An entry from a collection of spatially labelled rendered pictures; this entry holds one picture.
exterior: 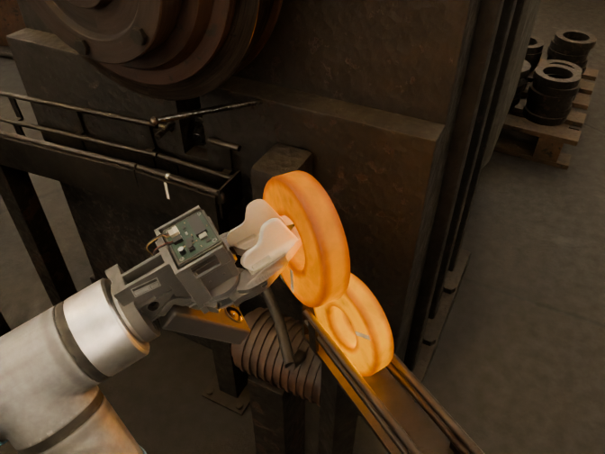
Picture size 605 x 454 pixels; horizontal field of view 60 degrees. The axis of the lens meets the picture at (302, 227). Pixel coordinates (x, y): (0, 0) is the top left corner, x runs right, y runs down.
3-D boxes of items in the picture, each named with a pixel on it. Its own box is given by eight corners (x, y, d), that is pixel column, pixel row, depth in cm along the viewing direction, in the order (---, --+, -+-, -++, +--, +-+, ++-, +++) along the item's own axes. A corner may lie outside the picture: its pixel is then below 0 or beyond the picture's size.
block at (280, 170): (281, 235, 112) (277, 137, 96) (315, 247, 109) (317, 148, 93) (255, 267, 105) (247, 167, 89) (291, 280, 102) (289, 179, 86)
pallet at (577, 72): (320, 106, 271) (321, 20, 243) (380, 50, 325) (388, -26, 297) (566, 170, 228) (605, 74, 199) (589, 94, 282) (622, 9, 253)
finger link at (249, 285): (291, 263, 54) (216, 308, 53) (294, 272, 55) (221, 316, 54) (271, 236, 57) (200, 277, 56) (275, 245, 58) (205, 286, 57)
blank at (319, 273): (282, 148, 62) (256, 154, 61) (354, 207, 50) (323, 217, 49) (288, 254, 70) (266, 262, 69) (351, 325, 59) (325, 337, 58)
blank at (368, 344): (347, 353, 85) (329, 362, 83) (317, 264, 82) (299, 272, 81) (408, 379, 71) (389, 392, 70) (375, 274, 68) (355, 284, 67)
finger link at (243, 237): (300, 187, 55) (222, 231, 53) (312, 224, 59) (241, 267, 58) (286, 172, 57) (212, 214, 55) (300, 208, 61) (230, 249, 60)
